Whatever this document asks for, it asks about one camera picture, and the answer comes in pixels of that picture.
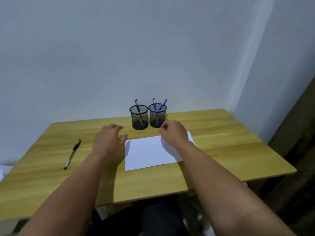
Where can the person's left hand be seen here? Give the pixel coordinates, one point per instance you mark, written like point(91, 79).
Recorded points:
point(108, 144)

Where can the person's right hand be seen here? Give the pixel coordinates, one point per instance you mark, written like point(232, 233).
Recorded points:
point(176, 135)

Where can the person's right fingers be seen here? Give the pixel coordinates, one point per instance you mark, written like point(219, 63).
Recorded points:
point(164, 127)

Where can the person's left thumb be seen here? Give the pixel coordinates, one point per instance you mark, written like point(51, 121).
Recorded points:
point(123, 139)

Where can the person's right forearm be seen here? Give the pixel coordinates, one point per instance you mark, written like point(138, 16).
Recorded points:
point(221, 194)

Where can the person's left forearm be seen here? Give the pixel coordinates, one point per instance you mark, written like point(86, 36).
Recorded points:
point(69, 196)

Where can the black mesh pen holder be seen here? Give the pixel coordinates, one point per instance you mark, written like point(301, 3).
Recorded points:
point(157, 116)
point(139, 117)

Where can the blue pen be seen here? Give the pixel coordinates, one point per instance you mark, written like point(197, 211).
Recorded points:
point(162, 104)
point(154, 103)

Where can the white paper sheet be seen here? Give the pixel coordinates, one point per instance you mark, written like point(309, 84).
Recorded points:
point(147, 153)

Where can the black pen with silver clip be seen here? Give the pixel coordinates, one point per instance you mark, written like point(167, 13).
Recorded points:
point(137, 106)

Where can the black capped pen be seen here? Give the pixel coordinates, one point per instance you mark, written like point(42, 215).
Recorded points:
point(72, 153)

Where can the person's dark trousers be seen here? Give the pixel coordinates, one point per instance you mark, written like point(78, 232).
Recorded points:
point(152, 218)

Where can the dark brown curtain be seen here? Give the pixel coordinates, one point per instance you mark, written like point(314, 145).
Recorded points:
point(295, 174)

